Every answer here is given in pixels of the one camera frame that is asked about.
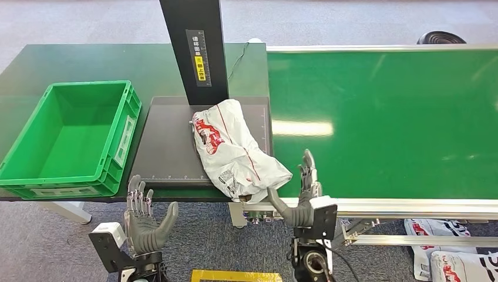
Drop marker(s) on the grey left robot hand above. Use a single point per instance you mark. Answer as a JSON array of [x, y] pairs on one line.
[[144, 233]]

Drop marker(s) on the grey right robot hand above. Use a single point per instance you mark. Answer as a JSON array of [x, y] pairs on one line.
[[301, 214]]

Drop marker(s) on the white red printed package bag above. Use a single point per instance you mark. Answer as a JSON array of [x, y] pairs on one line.
[[233, 155]]

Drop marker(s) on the black weighing scale platform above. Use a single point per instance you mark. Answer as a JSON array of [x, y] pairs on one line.
[[167, 148]]

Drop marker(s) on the white printed package on floor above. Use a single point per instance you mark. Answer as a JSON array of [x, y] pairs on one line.
[[435, 229], [463, 266]]

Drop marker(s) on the white table leg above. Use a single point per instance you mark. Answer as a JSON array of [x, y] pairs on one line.
[[236, 216], [68, 212]]

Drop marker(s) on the yellow floor tape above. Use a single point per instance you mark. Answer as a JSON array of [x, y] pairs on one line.
[[233, 276]]

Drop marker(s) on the green plastic crate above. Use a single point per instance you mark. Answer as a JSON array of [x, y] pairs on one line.
[[74, 136]]

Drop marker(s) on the green conveyor belt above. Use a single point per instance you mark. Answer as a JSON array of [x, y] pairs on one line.
[[389, 124]]

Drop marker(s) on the small white round object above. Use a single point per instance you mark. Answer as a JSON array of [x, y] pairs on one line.
[[255, 40]]

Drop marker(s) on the dark green table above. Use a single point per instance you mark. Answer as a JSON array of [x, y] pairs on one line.
[[77, 62]]

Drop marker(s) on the black scale column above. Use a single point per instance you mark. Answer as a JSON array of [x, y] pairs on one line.
[[190, 46]]

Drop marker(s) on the black round ribbed object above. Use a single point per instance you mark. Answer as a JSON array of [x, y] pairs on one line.
[[439, 38]]

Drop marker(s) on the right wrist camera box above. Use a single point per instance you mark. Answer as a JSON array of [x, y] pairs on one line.
[[323, 218]]

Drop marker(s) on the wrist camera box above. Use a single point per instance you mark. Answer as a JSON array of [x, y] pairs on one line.
[[323, 218], [111, 243]]

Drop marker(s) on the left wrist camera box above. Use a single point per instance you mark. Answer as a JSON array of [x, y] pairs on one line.
[[111, 243]]

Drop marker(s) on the aluminium conveyor frame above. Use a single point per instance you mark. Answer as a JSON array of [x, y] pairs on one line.
[[428, 206]]

